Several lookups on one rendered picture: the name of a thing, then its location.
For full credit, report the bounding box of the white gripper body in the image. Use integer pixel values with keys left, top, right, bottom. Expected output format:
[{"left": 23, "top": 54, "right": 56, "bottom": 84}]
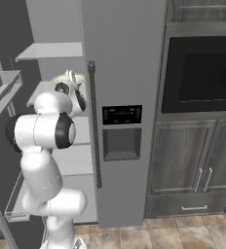
[{"left": 64, "top": 69, "right": 79, "bottom": 90}]

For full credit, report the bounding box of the grey fridge shelf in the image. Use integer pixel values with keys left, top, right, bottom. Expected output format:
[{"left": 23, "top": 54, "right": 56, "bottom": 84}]
[{"left": 15, "top": 42, "right": 84, "bottom": 63}]

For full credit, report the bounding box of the grey fridge body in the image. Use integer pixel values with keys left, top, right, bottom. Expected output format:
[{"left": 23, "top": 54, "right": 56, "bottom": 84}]
[{"left": 24, "top": 0, "right": 98, "bottom": 225}]

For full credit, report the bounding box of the grey fridge door with dispenser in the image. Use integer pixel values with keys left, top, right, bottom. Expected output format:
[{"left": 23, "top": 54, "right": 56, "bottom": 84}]
[{"left": 80, "top": 0, "right": 169, "bottom": 229}]

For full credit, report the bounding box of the clear fridge door bin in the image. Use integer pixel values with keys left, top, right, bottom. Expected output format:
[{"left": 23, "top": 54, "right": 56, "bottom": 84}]
[{"left": 0, "top": 70, "right": 23, "bottom": 126}]

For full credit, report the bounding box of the open grey fridge door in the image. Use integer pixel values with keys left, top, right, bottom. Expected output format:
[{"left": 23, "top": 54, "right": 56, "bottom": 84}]
[{"left": 0, "top": 0, "right": 49, "bottom": 249}]

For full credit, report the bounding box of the clear fridge drawer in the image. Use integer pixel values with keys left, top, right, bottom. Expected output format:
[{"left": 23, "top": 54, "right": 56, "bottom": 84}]
[{"left": 4, "top": 170, "right": 98, "bottom": 224}]

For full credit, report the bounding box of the grey wood cabinet door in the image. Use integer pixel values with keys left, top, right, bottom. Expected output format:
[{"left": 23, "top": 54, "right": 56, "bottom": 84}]
[
  {"left": 149, "top": 120, "right": 218, "bottom": 196},
  {"left": 202, "top": 119, "right": 226, "bottom": 193}
]

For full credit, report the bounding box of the grey wood overhead cabinet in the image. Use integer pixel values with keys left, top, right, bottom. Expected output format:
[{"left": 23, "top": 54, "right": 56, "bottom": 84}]
[{"left": 166, "top": 0, "right": 226, "bottom": 24}]

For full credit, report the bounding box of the black built-in oven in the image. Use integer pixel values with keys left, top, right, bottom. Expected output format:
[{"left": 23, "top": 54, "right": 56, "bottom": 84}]
[{"left": 161, "top": 35, "right": 226, "bottom": 115}]

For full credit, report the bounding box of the grey wood drawer front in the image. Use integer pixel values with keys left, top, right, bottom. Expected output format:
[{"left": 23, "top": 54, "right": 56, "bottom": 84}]
[{"left": 145, "top": 192, "right": 226, "bottom": 219}]

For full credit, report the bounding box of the dark fridge door handle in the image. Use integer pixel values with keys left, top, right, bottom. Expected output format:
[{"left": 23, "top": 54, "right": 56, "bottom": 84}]
[{"left": 87, "top": 60, "right": 103, "bottom": 190}]

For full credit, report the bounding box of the silver cabinet door handle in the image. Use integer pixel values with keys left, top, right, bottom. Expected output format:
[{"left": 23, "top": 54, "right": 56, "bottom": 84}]
[
  {"left": 203, "top": 166, "right": 213, "bottom": 194},
  {"left": 194, "top": 167, "right": 204, "bottom": 194}
]

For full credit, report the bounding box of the silver drawer handle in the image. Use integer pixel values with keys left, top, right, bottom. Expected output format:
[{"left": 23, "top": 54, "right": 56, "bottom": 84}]
[{"left": 180, "top": 204, "right": 208, "bottom": 212}]

